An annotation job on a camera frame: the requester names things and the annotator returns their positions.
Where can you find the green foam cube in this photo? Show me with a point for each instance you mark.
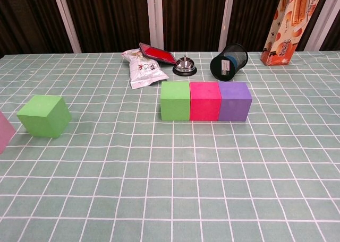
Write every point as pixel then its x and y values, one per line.
pixel 42 117
pixel 175 104

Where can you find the magenta foam cube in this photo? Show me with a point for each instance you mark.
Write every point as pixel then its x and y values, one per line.
pixel 205 105

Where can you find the purple foam cube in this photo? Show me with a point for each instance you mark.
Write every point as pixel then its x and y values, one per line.
pixel 233 106

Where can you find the white snack bag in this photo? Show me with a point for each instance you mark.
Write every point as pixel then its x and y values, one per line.
pixel 143 72

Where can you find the silver call bell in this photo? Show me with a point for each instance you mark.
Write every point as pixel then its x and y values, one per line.
pixel 185 65

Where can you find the red ink pad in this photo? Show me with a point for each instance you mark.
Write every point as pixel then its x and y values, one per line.
pixel 158 53

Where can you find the black mesh pen holder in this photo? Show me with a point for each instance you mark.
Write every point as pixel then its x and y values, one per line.
pixel 221 67

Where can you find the green checkered tablecloth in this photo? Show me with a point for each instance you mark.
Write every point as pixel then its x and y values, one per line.
pixel 170 186

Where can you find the blue roll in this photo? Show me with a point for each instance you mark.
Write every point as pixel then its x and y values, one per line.
pixel 233 61

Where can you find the dark pleated curtain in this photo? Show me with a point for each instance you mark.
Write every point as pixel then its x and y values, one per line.
pixel 111 19

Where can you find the orange biscuit box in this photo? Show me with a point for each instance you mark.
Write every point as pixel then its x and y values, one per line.
pixel 289 27

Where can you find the light pink foam cube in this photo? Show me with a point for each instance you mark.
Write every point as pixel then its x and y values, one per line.
pixel 5 133

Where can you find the white frame post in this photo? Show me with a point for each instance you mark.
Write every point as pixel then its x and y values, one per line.
pixel 227 19
pixel 66 19
pixel 325 19
pixel 154 19

